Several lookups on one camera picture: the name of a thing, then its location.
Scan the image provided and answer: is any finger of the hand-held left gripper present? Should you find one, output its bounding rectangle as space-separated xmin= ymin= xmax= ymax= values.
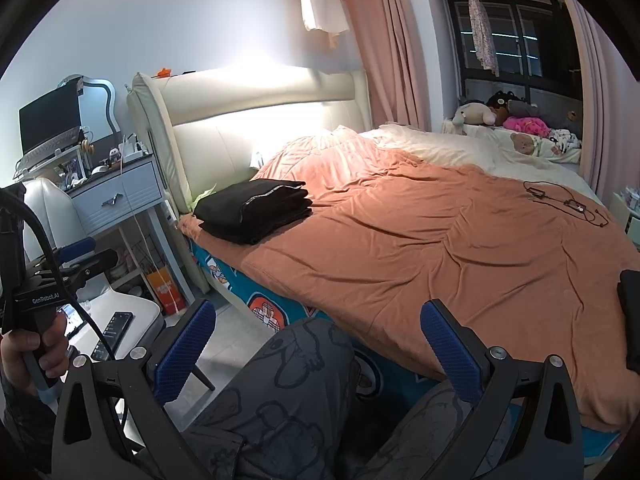
xmin=56 ymin=250 xmax=119 ymax=286
xmin=52 ymin=237 xmax=96 ymax=264

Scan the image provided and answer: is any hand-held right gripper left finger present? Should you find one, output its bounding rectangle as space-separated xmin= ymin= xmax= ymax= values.
xmin=50 ymin=298 xmax=217 ymax=480

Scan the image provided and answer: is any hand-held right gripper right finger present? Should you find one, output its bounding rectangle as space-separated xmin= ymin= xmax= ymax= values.
xmin=420 ymin=300 xmax=585 ymax=480

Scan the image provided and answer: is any person's left forearm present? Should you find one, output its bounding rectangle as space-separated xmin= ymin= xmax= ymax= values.
xmin=0 ymin=375 xmax=58 ymax=476

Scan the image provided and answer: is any person's left hand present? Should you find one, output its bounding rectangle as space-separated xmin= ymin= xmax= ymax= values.
xmin=0 ymin=317 xmax=71 ymax=396

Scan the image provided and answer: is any white chair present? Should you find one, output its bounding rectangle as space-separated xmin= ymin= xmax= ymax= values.
xmin=22 ymin=177 xmax=217 ymax=392

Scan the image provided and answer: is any lit tablet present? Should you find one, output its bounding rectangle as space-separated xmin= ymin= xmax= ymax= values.
xmin=60 ymin=307 xmax=87 ymax=339

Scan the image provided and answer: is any orange paper bag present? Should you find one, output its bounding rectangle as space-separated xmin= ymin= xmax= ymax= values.
xmin=145 ymin=265 xmax=187 ymax=317

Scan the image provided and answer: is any blue-grey dresser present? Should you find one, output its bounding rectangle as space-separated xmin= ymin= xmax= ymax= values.
xmin=67 ymin=152 xmax=196 ymax=311

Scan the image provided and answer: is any black phone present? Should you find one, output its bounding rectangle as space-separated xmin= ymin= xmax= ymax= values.
xmin=90 ymin=311 xmax=135 ymax=361

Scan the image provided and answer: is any person's right leg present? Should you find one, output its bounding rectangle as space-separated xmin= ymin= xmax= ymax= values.
xmin=345 ymin=377 xmax=482 ymax=480

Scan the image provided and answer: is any person's leg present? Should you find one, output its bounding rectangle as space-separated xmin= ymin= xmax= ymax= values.
xmin=135 ymin=317 xmax=358 ymax=480
xmin=345 ymin=377 xmax=482 ymax=480

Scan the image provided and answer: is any blue printed bedsheet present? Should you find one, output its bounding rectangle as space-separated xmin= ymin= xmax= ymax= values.
xmin=187 ymin=237 xmax=626 ymax=466

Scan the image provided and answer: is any person's left leg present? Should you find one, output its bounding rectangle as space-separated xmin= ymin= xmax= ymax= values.
xmin=135 ymin=317 xmax=358 ymax=480

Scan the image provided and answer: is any white charger box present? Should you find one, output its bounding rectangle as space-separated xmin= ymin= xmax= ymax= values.
xmin=117 ymin=132 xmax=147 ymax=163

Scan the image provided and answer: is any orange blanket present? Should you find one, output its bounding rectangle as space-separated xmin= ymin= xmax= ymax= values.
xmin=178 ymin=127 xmax=640 ymax=433

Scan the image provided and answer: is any black monitor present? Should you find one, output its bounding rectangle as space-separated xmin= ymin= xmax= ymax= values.
xmin=19 ymin=85 xmax=84 ymax=157

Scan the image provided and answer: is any stack of black folded clothes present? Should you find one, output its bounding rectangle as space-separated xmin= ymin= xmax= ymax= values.
xmin=197 ymin=195 xmax=314 ymax=246

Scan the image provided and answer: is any black folded cloth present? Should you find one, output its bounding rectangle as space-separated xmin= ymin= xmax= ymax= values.
xmin=616 ymin=269 xmax=640 ymax=374

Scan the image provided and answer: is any cream duvet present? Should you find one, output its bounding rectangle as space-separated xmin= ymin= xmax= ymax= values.
xmin=360 ymin=122 xmax=596 ymax=196

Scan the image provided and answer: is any white nightstand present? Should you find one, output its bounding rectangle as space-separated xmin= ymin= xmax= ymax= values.
xmin=610 ymin=192 xmax=640 ymax=249

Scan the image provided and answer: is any cream bear print quilt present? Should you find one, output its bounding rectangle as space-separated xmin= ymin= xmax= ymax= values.
xmin=465 ymin=125 xmax=583 ymax=163

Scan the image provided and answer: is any cream padded bed headboard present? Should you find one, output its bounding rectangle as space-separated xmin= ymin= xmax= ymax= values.
xmin=126 ymin=66 xmax=373 ymax=216

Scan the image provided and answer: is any white plush toy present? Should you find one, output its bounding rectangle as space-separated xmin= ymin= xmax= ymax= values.
xmin=452 ymin=101 xmax=498 ymax=136

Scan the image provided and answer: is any pink plush toy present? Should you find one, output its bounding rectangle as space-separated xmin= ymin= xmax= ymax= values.
xmin=502 ymin=116 xmax=551 ymax=136

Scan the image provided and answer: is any black spotted white cloth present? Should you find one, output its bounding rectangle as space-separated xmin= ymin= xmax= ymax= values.
xmin=547 ymin=130 xmax=583 ymax=154

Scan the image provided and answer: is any grey pillow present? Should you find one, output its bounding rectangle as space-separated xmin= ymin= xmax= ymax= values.
xmin=507 ymin=100 xmax=543 ymax=118

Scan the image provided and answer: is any black plush toy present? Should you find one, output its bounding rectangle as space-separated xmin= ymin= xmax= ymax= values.
xmin=487 ymin=90 xmax=519 ymax=111

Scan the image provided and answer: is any dark grey window bench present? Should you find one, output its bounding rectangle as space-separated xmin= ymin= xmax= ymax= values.
xmin=462 ymin=77 xmax=583 ymax=136

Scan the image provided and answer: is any pink curtain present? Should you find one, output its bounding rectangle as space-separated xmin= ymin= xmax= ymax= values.
xmin=327 ymin=0 xmax=433 ymax=133
xmin=555 ymin=0 xmax=640 ymax=201

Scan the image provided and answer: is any hanging floral garment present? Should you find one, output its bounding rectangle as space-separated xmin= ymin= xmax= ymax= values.
xmin=467 ymin=0 xmax=501 ymax=77

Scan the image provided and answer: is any dark window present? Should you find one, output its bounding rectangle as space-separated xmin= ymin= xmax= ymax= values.
xmin=442 ymin=0 xmax=583 ymax=126

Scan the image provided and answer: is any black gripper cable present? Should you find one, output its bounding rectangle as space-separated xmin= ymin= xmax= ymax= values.
xmin=0 ymin=191 xmax=117 ymax=361

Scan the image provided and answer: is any wavy frame mirror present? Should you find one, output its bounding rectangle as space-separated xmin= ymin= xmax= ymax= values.
xmin=55 ymin=74 xmax=120 ymax=148

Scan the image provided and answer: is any black earphone cable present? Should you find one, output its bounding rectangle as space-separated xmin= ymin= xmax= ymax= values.
xmin=522 ymin=179 xmax=611 ymax=229

